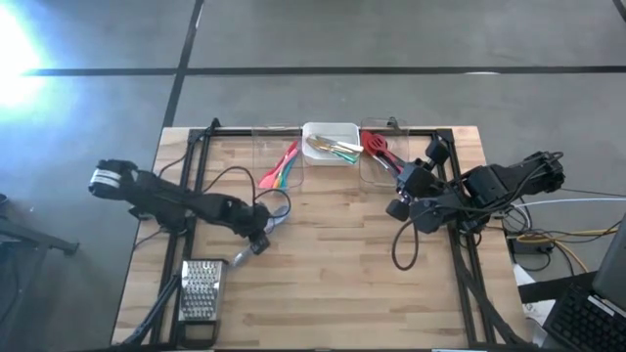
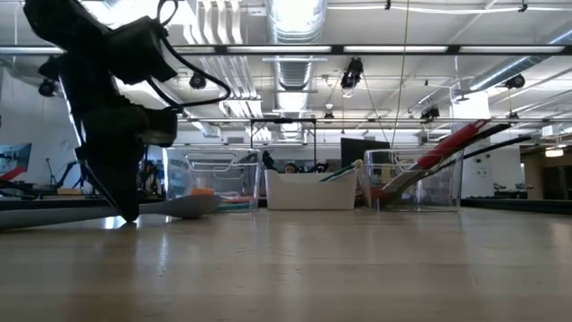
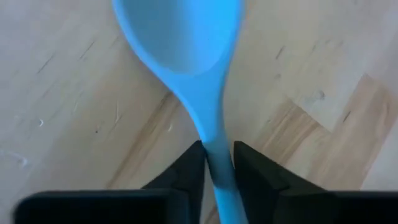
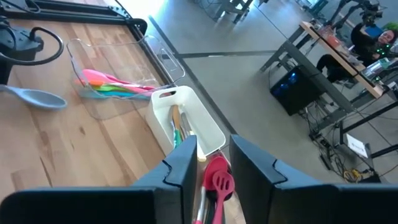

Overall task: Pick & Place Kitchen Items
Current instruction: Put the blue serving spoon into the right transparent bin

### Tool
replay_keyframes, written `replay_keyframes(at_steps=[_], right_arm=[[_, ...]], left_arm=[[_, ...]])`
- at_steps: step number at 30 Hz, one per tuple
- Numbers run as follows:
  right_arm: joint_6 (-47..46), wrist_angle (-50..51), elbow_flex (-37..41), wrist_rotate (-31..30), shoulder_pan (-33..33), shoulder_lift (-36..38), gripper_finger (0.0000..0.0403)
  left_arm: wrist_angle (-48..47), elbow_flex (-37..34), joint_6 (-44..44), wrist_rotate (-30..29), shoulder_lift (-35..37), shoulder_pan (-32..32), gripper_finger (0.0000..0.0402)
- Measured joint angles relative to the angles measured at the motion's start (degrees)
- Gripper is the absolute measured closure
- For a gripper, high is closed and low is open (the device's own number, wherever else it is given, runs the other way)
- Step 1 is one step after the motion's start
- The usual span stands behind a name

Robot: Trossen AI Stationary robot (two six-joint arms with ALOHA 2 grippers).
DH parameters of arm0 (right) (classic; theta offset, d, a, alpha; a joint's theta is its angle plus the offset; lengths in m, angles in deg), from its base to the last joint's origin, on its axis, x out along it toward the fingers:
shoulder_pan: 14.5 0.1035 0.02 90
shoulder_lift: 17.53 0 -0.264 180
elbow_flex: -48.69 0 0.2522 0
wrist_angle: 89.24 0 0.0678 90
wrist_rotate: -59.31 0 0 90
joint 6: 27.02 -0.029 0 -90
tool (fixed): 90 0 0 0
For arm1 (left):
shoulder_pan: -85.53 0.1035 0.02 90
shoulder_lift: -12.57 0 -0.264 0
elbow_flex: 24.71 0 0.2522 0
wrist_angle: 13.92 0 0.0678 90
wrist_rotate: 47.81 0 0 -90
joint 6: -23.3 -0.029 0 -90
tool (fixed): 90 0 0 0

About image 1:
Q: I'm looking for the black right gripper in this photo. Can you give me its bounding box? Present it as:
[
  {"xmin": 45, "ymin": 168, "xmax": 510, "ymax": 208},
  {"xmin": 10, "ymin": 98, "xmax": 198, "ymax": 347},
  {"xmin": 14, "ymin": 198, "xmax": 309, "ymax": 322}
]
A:
[{"xmin": 385, "ymin": 140, "xmax": 451, "ymax": 222}]

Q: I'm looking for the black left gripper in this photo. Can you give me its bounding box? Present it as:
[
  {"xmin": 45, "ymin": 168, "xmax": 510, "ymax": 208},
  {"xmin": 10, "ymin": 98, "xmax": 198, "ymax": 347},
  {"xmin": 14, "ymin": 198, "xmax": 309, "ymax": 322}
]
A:
[{"xmin": 232, "ymin": 203, "xmax": 271, "ymax": 255}]

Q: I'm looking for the grey silicone spoon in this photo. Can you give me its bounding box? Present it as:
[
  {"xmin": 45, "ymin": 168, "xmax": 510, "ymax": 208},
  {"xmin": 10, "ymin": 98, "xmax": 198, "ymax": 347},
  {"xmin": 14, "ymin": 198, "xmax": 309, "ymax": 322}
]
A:
[{"xmin": 229, "ymin": 204, "xmax": 291, "ymax": 268}]

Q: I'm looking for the red slotted silicone spoon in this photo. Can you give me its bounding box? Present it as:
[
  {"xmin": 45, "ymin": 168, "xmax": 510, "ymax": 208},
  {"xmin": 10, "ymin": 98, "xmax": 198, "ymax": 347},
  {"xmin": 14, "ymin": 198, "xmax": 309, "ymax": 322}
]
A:
[{"xmin": 367, "ymin": 132, "xmax": 407, "ymax": 173}]

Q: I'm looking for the green silicone spatula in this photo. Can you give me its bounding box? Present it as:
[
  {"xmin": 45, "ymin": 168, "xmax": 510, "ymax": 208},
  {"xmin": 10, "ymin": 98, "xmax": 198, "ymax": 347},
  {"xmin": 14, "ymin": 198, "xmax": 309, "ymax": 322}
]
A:
[{"xmin": 278, "ymin": 160, "xmax": 297, "ymax": 191}]

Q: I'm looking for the blue silicone spatula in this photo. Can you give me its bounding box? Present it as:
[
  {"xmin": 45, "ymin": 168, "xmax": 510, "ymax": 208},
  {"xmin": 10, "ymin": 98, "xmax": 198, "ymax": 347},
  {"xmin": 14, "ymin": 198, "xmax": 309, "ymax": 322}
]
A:
[{"xmin": 283, "ymin": 155, "xmax": 299, "ymax": 190}]

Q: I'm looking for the steel butter knife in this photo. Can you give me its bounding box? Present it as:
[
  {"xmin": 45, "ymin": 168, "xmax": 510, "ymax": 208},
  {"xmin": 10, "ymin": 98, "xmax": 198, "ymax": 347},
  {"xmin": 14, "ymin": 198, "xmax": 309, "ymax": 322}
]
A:
[{"xmin": 306, "ymin": 135, "xmax": 343, "ymax": 152}]

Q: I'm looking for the clear plastic bin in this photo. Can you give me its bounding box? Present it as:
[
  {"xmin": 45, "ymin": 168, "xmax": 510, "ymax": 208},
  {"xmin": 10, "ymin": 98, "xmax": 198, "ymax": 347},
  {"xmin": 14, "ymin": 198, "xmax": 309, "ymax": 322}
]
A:
[
  {"xmin": 359, "ymin": 116, "xmax": 411, "ymax": 186},
  {"xmin": 251, "ymin": 124, "xmax": 305, "ymax": 191}
]

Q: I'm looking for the metal box grater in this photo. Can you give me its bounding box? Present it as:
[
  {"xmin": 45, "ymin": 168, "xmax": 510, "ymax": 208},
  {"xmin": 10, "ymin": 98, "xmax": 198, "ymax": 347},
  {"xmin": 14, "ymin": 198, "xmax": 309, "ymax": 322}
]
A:
[{"xmin": 175, "ymin": 258, "xmax": 230, "ymax": 350}]

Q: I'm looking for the white plastic tray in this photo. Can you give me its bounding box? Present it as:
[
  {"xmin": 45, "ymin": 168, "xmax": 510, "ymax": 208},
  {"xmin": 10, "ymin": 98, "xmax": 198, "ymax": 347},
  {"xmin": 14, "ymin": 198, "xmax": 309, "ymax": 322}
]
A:
[{"xmin": 301, "ymin": 121, "xmax": 362, "ymax": 167}]

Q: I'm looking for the black power box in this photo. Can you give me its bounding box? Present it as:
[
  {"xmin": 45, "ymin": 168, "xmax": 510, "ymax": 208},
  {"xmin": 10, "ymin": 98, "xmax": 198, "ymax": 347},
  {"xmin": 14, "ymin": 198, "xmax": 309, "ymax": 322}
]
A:
[{"xmin": 508, "ymin": 237, "xmax": 544, "ymax": 255}]

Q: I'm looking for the white paper sheet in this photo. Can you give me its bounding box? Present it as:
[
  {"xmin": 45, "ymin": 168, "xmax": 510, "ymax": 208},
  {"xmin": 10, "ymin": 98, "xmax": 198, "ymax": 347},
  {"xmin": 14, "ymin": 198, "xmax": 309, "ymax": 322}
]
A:
[{"xmin": 513, "ymin": 263, "xmax": 557, "ymax": 343}]

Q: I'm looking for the black laptop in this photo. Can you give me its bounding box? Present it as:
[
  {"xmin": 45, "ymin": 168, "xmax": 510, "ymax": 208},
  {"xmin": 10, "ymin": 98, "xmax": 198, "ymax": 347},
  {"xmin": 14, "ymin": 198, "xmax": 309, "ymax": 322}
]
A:
[{"xmin": 541, "ymin": 214, "xmax": 626, "ymax": 352}]

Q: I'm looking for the black metal stand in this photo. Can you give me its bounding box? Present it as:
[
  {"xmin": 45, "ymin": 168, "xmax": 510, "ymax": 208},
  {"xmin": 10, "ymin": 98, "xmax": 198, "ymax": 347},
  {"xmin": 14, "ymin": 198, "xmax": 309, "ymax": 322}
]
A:
[{"xmin": 0, "ymin": 193, "xmax": 80, "ymax": 352}]

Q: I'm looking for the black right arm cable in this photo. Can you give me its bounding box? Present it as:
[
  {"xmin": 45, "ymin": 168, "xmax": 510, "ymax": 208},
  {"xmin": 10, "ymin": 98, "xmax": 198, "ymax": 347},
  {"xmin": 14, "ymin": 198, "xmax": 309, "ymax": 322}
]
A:
[{"xmin": 390, "ymin": 209, "xmax": 422, "ymax": 272}]

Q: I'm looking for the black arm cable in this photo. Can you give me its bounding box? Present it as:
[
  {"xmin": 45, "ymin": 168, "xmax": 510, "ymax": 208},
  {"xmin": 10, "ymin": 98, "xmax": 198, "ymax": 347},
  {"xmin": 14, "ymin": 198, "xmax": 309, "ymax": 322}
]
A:
[
  {"xmin": 156, "ymin": 124, "xmax": 292, "ymax": 219},
  {"xmin": 390, "ymin": 209, "xmax": 422, "ymax": 272}
]

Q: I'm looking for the black aluminium table frame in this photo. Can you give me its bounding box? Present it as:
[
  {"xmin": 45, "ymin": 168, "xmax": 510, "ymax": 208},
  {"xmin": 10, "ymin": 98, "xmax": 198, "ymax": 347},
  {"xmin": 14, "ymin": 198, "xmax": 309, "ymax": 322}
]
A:
[{"xmin": 119, "ymin": 125, "xmax": 534, "ymax": 351}]

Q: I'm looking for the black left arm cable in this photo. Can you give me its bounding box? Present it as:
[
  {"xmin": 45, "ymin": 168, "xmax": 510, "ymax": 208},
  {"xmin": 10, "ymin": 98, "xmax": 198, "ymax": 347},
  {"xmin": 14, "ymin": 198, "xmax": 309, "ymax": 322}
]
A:
[{"xmin": 156, "ymin": 124, "xmax": 292, "ymax": 219}]

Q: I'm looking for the yellow cable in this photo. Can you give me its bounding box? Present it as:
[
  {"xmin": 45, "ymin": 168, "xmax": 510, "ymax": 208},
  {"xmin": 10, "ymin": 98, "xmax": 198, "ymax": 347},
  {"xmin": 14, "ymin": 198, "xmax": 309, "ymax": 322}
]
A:
[{"xmin": 515, "ymin": 228, "xmax": 620, "ymax": 275}]

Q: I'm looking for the white cable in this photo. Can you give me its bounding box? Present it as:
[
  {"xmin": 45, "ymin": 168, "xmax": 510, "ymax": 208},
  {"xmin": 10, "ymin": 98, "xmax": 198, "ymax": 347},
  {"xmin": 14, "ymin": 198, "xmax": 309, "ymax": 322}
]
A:
[{"xmin": 511, "ymin": 197, "xmax": 626, "ymax": 209}]

